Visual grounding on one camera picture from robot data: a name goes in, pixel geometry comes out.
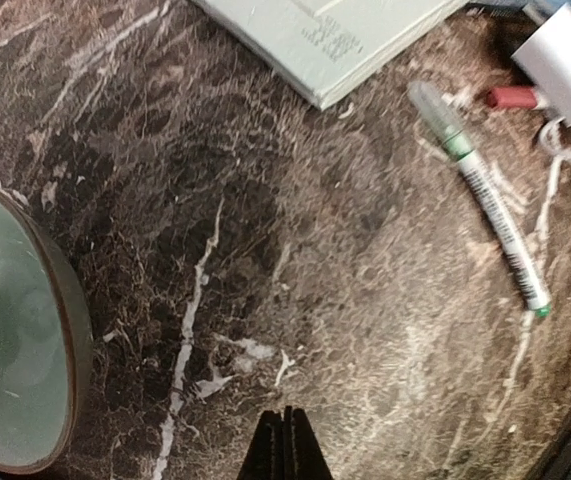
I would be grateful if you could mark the green ceramic bowl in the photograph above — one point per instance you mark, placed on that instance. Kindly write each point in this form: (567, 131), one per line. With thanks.
(46, 345)

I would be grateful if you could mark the small red eraser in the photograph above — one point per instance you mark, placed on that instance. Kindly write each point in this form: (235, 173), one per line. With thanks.
(512, 97)

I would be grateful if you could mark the pale green thin book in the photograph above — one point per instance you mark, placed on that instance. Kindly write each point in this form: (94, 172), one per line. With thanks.
(325, 49)

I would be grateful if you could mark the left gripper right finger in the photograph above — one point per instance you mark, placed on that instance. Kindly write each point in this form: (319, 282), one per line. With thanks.
(303, 458)

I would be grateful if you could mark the green capped marker pen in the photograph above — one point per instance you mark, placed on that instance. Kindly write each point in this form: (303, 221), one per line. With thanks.
(445, 124)

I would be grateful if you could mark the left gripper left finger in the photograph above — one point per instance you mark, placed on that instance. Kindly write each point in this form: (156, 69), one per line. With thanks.
(264, 458)

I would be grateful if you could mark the white power adapter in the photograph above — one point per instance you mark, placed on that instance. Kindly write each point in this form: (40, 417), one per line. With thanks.
(545, 57)

